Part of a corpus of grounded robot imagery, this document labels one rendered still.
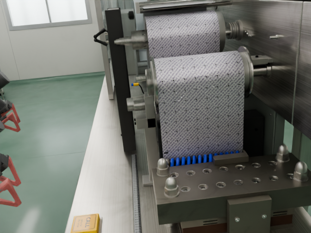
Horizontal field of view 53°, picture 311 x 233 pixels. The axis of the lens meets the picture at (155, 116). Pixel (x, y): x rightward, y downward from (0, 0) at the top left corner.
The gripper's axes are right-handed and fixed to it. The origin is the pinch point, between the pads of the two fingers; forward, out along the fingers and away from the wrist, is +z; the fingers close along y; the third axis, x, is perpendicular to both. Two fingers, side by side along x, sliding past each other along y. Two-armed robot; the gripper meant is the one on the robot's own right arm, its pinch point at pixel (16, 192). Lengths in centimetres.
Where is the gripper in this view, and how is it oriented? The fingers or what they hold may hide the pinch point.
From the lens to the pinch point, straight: 88.3
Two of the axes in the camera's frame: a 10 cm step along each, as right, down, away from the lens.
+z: 5.3, 7.0, 4.8
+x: -7.6, 6.4, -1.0
